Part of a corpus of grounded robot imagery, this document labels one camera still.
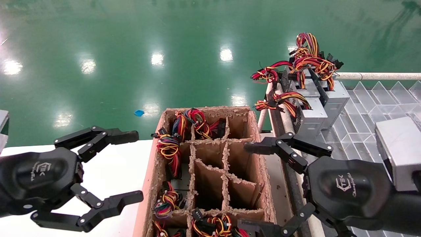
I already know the colourful cable bundle right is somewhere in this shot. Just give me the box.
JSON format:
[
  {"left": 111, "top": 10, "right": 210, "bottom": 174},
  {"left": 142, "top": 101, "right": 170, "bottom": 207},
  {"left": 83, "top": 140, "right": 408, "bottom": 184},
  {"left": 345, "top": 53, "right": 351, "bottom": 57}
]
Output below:
[{"left": 172, "top": 110, "right": 189, "bottom": 139}]

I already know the short white slanted pipe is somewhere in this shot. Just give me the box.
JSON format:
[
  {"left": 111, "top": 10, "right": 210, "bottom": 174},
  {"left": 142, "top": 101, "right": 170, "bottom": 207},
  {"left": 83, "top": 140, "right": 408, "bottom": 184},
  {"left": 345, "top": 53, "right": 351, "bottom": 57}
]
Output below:
[{"left": 258, "top": 82, "right": 275, "bottom": 134}]

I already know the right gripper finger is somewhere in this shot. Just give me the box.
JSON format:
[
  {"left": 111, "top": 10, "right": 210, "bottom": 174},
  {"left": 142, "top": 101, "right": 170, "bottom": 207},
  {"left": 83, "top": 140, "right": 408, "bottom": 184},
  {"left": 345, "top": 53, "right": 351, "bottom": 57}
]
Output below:
[
  {"left": 244, "top": 132, "right": 333, "bottom": 174},
  {"left": 237, "top": 202, "right": 318, "bottom": 237}
]

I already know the brown cardboard divider grid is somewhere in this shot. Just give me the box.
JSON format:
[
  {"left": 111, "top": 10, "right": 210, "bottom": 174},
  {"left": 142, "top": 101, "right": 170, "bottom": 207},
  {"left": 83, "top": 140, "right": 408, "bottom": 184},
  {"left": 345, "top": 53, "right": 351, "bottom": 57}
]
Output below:
[{"left": 161, "top": 109, "right": 267, "bottom": 237}]

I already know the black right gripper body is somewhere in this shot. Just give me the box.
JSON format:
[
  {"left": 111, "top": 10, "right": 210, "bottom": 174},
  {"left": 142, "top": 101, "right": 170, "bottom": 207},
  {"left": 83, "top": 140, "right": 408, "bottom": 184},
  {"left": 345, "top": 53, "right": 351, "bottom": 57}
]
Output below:
[{"left": 303, "top": 156, "right": 395, "bottom": 230}]

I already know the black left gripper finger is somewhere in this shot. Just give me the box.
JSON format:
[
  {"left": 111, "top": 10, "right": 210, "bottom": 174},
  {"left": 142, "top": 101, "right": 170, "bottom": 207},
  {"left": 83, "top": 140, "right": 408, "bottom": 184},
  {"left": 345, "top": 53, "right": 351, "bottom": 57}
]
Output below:
[
  {"left": 54, "top": 126, "right": 139, "bottom": 163},
  {"left": 31, "top": 183, "right": 144, "bottom": 233}
]

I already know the silver metal box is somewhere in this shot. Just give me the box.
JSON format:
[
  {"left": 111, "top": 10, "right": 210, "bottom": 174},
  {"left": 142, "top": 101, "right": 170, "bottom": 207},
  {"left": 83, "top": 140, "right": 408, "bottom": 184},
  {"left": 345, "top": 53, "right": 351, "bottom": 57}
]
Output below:
[{"left": 375, "top": 116, "right": 421, "bottom": 192}]

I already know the black conveyor edge strip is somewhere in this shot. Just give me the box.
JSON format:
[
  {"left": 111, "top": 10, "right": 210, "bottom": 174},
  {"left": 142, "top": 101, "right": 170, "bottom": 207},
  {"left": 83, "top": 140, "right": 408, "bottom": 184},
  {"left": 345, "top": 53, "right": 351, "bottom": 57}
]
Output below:
[{"left": 268, "top": 86, "right": 313, "bottom": 237}]

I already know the brown cardboard box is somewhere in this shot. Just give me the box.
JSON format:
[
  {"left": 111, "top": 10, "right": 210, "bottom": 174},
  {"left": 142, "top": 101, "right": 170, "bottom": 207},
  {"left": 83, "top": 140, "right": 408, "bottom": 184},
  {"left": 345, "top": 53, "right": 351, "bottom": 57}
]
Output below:
[{"left": 133, "top": 106, "right": 280, "bottom": 237}]

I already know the white horizontal rail pipe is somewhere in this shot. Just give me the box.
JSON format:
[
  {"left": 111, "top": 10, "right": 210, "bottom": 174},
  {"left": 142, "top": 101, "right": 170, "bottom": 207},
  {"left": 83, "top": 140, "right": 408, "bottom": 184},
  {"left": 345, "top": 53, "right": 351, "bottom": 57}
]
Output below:
[{"left": 334, "top": 72, "right": 421, "bottom": 81}]

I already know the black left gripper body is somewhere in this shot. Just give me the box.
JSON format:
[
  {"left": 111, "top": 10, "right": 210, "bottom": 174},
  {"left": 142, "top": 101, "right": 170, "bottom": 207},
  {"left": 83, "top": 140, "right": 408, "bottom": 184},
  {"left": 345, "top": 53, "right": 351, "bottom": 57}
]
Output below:
[{"left": 0, "top": 147, "right": 84, "bottom": 218}]

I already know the grey conveyor side panel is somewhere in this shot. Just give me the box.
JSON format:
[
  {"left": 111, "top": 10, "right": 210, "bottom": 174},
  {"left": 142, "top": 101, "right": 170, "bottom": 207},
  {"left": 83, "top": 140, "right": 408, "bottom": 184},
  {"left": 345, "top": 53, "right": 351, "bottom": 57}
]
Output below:
[{"left": 260, "top": 132, "right": 296, "bottom": 237}]

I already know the long beige conveyor pipe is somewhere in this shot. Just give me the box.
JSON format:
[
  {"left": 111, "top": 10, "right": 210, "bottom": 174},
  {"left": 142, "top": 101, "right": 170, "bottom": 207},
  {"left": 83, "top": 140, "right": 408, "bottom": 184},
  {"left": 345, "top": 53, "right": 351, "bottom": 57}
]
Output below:
[{"left": 272, "top": 82, "right": 326, "bottom": 237}]

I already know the power supply with coloured cables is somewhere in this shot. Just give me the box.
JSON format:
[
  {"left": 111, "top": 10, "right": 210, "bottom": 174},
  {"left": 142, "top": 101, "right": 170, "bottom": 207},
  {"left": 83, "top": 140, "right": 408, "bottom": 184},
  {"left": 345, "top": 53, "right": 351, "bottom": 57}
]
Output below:
[
  {"left": 289, "top": 32, "right": 351, "bottom": 130},
  {"left": 187, "top": 108, "right": 227, "bottom": 139},
  {"left": 154, "top": 180, "right": 192, "bottom": 218},
  {"left": 192, "top": 208, "right": 250, "bottom": 237},
  {"left": 153, "top": 220, "right": 186, "bottom": 237},
  {"left": 251, "top": 60, "right": 321, "bottom": 99},
  {"left": 254, "top": 92, "right": 329, "bottom": 149},
  {"left": 151, "top": 128, "right": 185, "bottom": 180}
]

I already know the grey object at table edge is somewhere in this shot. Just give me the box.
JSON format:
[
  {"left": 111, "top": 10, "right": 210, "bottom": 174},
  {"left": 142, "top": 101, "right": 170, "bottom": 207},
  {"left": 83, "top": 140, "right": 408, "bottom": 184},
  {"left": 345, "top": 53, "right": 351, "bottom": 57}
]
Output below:
[{"left": 0, "top": 110, "right": 10, "bottom": 153}]

